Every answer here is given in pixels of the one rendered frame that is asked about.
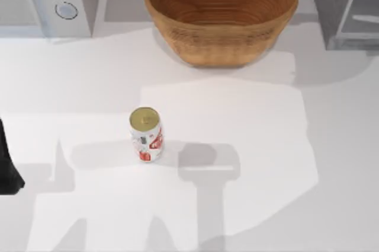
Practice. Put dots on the red and white can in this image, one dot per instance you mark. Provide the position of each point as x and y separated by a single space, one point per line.
147 139

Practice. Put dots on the round microwave knob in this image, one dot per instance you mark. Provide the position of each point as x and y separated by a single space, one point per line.
66 9

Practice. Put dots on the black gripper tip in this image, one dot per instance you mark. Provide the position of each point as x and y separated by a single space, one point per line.
6 169

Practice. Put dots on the brown woven basket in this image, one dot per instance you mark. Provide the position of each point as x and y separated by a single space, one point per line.
220 20

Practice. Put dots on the pale microwave oven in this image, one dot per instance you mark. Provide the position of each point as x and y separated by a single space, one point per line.
44 0

